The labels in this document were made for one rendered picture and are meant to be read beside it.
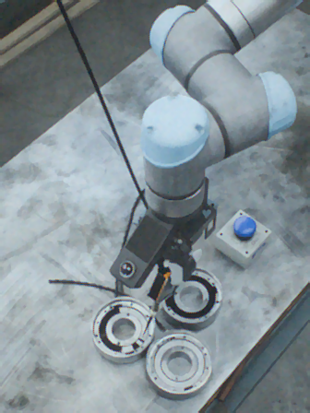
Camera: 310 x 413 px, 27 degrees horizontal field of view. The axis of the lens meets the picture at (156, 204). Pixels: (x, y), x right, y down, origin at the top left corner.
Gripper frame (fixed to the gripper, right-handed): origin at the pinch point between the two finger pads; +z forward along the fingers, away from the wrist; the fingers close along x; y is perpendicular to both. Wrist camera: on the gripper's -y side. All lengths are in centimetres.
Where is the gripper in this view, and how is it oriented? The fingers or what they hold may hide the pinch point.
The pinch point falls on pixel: (166, 277)
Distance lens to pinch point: 101.3
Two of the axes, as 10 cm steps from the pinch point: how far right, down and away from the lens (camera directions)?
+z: 0.3, 5.5, 8.3
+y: 6.3, -6.6, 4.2
